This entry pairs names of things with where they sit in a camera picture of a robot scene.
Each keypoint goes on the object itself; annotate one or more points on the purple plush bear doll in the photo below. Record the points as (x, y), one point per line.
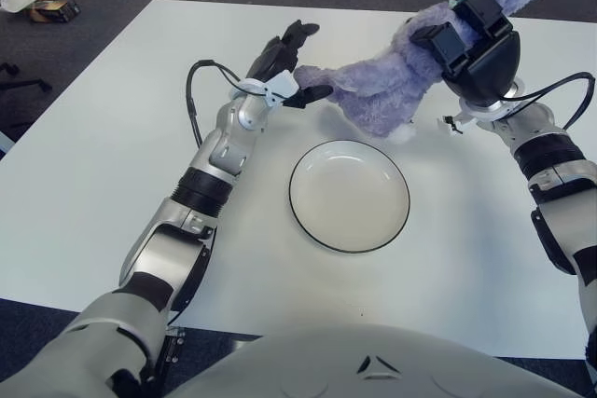
(382, 90)

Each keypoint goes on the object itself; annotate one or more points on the dark cardboard box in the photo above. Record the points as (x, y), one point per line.
(56, 9)

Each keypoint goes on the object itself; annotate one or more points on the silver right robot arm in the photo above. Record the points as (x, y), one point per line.
(545, 146)

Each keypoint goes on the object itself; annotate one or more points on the grey robot torso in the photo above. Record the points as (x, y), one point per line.
(373, 365)

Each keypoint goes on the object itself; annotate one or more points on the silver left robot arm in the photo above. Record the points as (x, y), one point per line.
(219, 151)

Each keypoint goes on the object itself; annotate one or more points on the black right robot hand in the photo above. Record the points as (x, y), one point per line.
(485, 67)

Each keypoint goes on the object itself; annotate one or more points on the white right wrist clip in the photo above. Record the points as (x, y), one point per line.
(459, 120)

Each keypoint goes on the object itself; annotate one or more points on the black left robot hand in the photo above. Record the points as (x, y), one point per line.
(275, 55)

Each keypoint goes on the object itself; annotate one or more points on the black office chair base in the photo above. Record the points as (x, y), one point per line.
(23, 90)

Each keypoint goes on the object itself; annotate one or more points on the white plate with black rim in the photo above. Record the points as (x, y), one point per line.
(350, 197)

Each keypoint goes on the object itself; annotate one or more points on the metal table bracket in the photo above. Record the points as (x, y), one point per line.
(172, 347)

